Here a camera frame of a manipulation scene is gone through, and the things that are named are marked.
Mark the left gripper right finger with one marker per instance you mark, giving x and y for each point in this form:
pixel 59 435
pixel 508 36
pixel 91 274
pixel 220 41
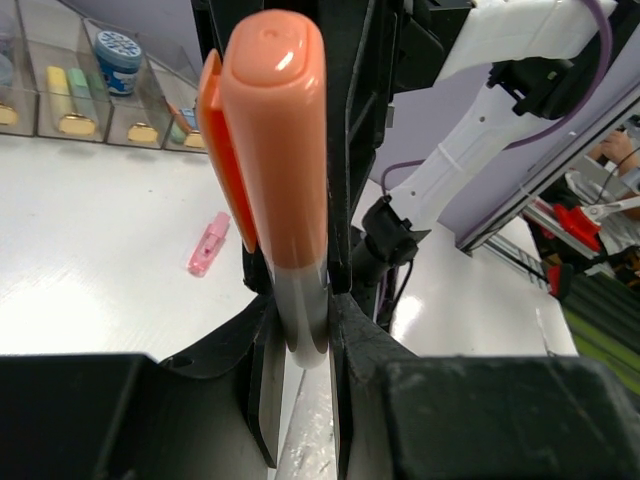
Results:
pixel 401 416

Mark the blue lid pin jar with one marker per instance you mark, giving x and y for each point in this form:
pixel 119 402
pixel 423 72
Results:
pixel 119 58

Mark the aluminium frame rail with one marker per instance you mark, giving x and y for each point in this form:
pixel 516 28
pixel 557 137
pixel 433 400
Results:
pixel 505 188

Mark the blue highlighter pen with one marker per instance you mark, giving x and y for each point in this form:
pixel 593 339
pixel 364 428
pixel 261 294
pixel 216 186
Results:
pixel 193 137

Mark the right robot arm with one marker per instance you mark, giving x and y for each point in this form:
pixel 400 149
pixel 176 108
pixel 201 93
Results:
pixel 546 59

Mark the clear compartment organizer tray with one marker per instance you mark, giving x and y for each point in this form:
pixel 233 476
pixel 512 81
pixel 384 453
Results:
pixel 54 33

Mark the person outside enclosure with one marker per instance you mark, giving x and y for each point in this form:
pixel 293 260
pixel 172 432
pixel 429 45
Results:
pixel 618 153

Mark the small orange marker cap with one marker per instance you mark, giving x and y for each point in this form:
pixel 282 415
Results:
pixel 261 109

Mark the clear green highlighter body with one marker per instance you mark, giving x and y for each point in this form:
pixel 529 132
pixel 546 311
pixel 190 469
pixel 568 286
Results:
pixel 86 90

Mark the paperclip jar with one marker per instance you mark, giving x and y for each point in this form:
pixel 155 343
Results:
pixel 7 38

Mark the yellow marker cap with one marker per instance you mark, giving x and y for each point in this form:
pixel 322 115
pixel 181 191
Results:
pixel 58 90

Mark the red clamp tool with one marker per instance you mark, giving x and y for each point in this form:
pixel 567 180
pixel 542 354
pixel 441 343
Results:
pixel 575 223

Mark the grey orange highlighter pen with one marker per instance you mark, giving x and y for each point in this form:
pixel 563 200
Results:
pixel 301 297

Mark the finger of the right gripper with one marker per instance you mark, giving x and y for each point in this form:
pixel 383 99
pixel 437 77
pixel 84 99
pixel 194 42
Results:
pixel 215 20

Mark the pink highlighter pen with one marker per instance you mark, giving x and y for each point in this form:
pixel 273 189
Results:
pixel 209 245

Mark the yellow highlighter body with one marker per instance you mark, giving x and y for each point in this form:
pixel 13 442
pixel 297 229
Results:
pixel 70 122

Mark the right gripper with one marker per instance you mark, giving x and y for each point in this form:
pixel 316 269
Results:
pixel 370 46

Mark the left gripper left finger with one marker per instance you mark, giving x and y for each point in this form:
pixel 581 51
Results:
pixel 211 411

